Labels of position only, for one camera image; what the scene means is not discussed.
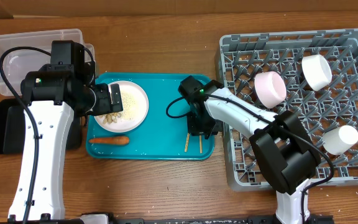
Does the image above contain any black tray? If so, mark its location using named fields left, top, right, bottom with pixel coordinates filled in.
left=0, top=98, right=83, bottom=155

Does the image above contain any clear plastic bin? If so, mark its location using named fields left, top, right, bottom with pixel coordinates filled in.
left=0, top=29, right=94, bottom=96

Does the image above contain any orange carrot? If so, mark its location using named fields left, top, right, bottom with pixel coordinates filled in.
left=88, top=136, right=130, bottom=146

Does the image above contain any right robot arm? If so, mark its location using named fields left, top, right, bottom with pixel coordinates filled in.
left=178, top=76, right=321, bottom=223

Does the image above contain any grey dishwasher rack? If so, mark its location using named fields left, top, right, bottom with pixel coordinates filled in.
left=216, top=29, right=358, bottom=185

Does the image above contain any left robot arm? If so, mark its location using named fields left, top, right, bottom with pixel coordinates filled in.
left=1, top=40, right=123, bottom=223

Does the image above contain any pink bowl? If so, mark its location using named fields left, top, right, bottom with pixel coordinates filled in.
left=254, top=72, right=287, bottom=108

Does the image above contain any teal serving tray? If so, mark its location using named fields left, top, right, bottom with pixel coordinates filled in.
left=85, top=72, right=214, bottom=161

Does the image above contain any pile of peanut shells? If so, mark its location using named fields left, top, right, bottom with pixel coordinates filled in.
left=101, top=113, right=121, bottom=124

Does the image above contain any pile of rice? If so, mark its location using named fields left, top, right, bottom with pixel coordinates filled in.
left=121, top=91, right=139, bottom=120

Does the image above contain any white bowl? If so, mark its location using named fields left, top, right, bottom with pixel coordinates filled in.
left=301, top=54, right=332, bottom=91

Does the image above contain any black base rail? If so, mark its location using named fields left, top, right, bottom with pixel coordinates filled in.
left=0, top=212, right=335, bottom=224

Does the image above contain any white paper cup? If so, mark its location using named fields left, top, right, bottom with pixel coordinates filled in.
left=322, top=125, right=358, bottom=155

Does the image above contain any white round plate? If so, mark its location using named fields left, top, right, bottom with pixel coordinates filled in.
left=95, top=81, right=149, bottom=133

